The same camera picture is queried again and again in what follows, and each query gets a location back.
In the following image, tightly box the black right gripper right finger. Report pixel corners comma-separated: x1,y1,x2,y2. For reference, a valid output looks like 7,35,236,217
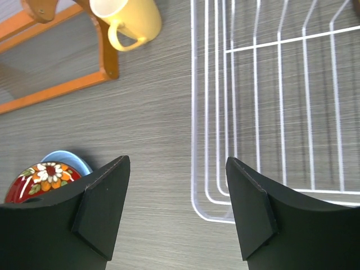
226,157,359,269

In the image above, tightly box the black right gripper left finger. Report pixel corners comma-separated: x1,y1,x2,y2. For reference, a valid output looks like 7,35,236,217
1,155,131,269

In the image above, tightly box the red floral plate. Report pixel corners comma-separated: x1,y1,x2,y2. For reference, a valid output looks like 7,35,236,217
4,161,82,203

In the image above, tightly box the light blue plate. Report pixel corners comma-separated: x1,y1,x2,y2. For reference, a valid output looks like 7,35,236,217
40,150,93,177

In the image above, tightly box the orange wooden shelf rack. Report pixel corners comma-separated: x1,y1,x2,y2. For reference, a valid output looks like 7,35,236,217
1,1,119,114

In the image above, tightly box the yellow mug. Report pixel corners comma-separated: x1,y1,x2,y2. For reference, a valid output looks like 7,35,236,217
89,0,162,52

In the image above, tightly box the white wire dish rack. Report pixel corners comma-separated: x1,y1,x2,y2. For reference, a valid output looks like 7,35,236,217
191,1,359,223

